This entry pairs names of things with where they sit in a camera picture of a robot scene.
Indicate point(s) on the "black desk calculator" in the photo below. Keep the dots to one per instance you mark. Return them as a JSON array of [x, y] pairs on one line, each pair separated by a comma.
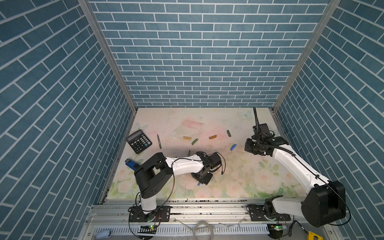
[[138, 141]]

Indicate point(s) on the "blue stapler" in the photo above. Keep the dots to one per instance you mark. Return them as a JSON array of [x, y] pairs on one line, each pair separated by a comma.
[[132, 165]]

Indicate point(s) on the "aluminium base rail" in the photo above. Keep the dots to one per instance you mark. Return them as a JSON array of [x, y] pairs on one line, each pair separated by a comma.
[[225, 219]]

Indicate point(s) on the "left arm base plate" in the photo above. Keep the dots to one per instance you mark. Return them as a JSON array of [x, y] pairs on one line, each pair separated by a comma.
[[136, 214]]

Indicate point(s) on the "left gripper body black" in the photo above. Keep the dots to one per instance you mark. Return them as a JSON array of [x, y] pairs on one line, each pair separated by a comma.
[[204, 179]]

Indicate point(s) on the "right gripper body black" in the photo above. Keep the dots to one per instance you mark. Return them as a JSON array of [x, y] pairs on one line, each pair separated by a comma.
[[253, 146]]

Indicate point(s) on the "blue pen cap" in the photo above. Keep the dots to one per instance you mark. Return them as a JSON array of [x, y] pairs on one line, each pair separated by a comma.
[[233, 147]]

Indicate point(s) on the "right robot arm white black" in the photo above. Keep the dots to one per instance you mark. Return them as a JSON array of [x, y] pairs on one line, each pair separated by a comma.
[[324, 202]]

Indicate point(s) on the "dark green capped pen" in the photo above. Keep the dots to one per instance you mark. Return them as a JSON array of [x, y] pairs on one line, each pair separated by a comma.
[[159, 141]]

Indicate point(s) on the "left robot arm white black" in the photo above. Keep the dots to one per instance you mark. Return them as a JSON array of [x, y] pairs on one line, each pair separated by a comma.
[[152, 175]]

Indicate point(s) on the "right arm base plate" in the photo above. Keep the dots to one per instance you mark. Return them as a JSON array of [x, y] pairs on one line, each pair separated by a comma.
[[259, 213]]

